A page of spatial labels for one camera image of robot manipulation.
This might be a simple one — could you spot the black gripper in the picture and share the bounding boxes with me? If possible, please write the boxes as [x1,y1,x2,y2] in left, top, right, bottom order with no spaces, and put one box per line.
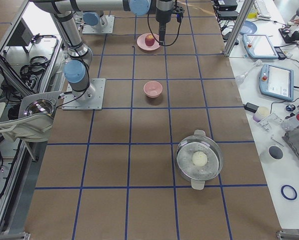
[155,0,172,46]

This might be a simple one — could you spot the red apple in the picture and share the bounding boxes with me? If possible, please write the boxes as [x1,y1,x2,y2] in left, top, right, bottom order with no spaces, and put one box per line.
[144,34,155,47]

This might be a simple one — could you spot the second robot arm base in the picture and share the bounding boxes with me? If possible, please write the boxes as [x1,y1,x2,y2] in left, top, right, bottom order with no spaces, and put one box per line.
[82,11,108,27]

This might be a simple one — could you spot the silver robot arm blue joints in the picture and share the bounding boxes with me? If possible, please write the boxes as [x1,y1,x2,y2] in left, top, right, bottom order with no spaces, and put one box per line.
[32,0,156,101]

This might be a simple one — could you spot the pink plate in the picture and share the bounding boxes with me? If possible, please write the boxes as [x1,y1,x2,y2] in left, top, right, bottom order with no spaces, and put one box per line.
[136,33,161,52]

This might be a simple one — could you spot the pink bowl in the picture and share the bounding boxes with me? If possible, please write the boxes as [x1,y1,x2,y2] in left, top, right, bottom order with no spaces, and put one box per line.
[143,80,163,98]

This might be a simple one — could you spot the light blue plate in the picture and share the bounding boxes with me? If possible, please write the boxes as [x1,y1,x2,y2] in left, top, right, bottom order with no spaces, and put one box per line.
[239,20,258,35]

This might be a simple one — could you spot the shiny metal bowl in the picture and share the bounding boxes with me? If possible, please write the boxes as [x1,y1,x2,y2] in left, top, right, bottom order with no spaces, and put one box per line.
[23,99,55,117]

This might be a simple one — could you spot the upper blue teach pendant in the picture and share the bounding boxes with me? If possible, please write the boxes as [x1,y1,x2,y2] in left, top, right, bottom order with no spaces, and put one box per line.
[242,34,279,60]

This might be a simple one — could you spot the blue teach pendant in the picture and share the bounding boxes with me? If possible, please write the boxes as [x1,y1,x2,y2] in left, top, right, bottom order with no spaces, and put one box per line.
[242,34,279,60]
[258,64,294,102]

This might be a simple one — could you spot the black power adapter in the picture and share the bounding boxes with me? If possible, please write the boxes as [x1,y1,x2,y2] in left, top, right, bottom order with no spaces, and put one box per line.
[243,102,259,113]

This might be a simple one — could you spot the lower blue teach pendant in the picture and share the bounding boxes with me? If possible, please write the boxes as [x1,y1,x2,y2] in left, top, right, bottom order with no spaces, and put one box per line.
[258,64,294,102]

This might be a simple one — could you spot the glass lidded steamer pot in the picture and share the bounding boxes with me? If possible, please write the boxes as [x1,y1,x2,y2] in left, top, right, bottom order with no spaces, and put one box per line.
[175,129,224,190]

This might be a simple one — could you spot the white steamed bun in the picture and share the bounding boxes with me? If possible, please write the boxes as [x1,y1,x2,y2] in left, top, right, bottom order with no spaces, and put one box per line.
[192,151,208,167]

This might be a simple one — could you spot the grey white chair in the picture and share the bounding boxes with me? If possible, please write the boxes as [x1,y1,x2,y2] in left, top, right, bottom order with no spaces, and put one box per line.
[0,91,61,143]

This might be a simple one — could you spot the white cup dark inside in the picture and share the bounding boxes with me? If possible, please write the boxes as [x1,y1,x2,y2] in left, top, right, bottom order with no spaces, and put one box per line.
[259,145,284,164]

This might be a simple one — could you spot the aluminium frame post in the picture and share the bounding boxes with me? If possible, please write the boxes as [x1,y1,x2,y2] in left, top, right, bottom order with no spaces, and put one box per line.
[223,0,254,57]

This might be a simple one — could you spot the clear plastic bracket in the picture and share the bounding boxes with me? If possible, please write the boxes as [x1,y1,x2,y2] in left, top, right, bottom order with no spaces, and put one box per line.
[258,112,283,132]

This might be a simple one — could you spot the blue tape ring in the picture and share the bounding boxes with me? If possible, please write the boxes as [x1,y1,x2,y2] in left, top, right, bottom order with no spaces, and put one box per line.
[280,184,298,201]

